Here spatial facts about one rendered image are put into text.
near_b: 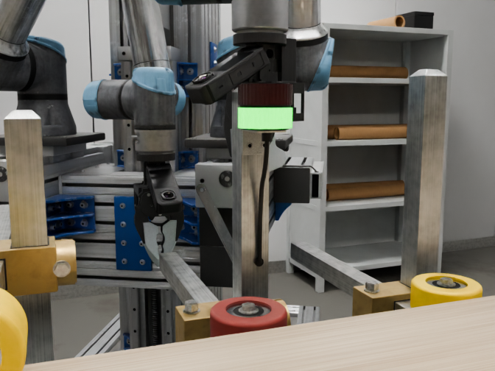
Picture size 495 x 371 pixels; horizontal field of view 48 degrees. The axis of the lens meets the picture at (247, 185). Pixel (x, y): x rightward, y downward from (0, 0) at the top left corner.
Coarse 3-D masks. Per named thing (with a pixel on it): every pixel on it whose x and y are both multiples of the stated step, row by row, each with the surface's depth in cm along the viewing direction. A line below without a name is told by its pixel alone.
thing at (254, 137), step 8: (248, 136) 64; (256, 136) 64; (264, 136) 61; (272, 136) 61; (248, 144) 64; (256, 144) 64; (264, 144) 61; (248, 152) 64; (256, 152) 65; (264, 152) 61; (264, 160) 62; (264, 168) 62; (264, 176) 63; (256, 264) 66
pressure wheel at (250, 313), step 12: (228, 300) 60; (240, 300) 60; (252, 300) 60; (264, 300) 60; (216, 312) 57; (228, 312) 57; (240, 312) 57; (252, 312) 57; (264, 312) 57; (276, 312) 57; (216, 324) 55; (228, 324) 54; (240, 324) 54; (252, 324) 54; (264, 324) 54; (276, 324) 55
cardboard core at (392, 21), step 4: (396, 16) 332; (400, 16) 332; (380, 20) 346; (384, 20) 342; (388, 20) 337; (392, 20) 333; (396, 20) 339; (400, 20) 336; (404, 20) 334; (368, 24) 356; (372, 24) 352; (376, 24) 348; (380, 24) 344; (384, 24) 341; (388, 24) 337; (392, 24) 334; (396, 24) 340; (400, 24) 337; (404, 24) 334
